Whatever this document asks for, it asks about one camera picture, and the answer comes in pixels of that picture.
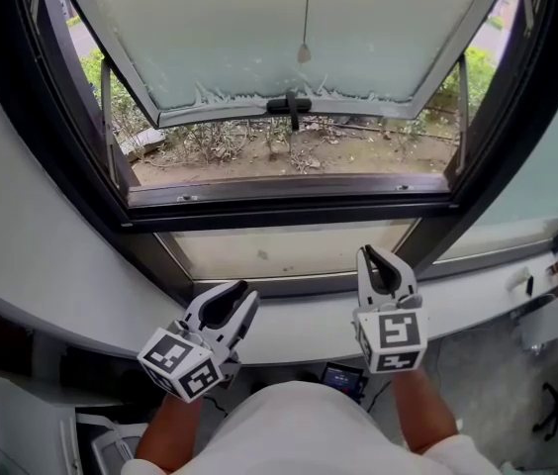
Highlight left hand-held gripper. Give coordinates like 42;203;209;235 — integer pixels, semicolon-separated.
136;278;262;405

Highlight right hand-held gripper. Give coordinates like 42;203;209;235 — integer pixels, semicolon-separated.
351;243;430;375

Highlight thin blind pull cord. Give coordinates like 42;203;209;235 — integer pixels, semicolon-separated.
297;0;314;65

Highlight person's right forearm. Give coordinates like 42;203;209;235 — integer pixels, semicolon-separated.
390;366;459;455

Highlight person's left forearm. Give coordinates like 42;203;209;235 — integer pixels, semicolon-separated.
135;393;207;473

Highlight white window sill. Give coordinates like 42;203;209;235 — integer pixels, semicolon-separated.
0;249;558;368

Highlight small black screen device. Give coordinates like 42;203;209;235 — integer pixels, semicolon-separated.
320;361;367;399

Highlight white paper roll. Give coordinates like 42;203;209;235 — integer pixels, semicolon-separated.
505;265;532;292

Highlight person's white shirt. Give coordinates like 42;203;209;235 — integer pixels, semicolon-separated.
120;381;504;475

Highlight white desk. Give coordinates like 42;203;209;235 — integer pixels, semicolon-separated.
513;289;558;354

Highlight pale green roller blind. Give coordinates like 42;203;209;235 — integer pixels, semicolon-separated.
434;66;558;267

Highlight white cabinet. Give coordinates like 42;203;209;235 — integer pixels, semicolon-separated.
0;373;83;475

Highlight frosted glass window sash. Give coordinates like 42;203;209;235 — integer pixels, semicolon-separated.
55;0;515;130

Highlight black cable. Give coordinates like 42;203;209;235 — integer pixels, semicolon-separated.
201;395;232;419
364;380;393;411

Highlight black window handle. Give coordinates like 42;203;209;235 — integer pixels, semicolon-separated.
264;91;315;133

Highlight black window frame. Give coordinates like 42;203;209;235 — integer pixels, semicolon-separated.
0;0;558;307

